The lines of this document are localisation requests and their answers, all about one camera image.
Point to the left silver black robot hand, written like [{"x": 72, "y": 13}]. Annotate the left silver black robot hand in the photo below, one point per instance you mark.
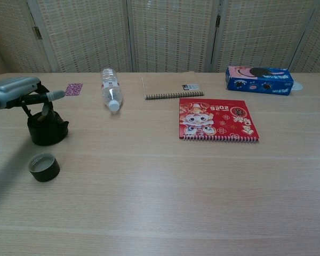
[{"x": 13, "y": 90}]

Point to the dark green cup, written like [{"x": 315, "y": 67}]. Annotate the dark green cup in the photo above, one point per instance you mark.
[{"x": 46, "y": 174}]

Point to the clear plastic water bottle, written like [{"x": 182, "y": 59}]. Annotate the clear plastic water bottle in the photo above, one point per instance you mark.
[{"x": 111, "y": 90}]

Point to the pink patterned card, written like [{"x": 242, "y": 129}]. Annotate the pink patterned card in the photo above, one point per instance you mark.
[{"x": 74, "y": 89}]

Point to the brass screen hinge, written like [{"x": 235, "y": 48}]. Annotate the brass screen hinge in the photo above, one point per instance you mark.
[{"x": 37, "y": 33}]

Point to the kraft spiral notebook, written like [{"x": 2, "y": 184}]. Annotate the kraft spiral notebook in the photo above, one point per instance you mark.
[{"x": 168, "y": 85}]

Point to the woven folding screen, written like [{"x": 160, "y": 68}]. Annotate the woven folding screen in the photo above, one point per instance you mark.
[{"x": 170, "y": 34}]

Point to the red spiral desk calendar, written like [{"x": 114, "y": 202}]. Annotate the red spiral desk calendar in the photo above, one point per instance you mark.
[{"x": 218, "y": 122}]

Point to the dark screen hinge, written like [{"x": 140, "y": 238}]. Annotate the dark screen hinge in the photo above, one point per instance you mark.
[{"x": 218, "y": 21}]

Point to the blue cookie box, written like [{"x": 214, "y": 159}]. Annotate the blue cookie box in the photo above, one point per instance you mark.
[{"x": 258, "y": 82}]

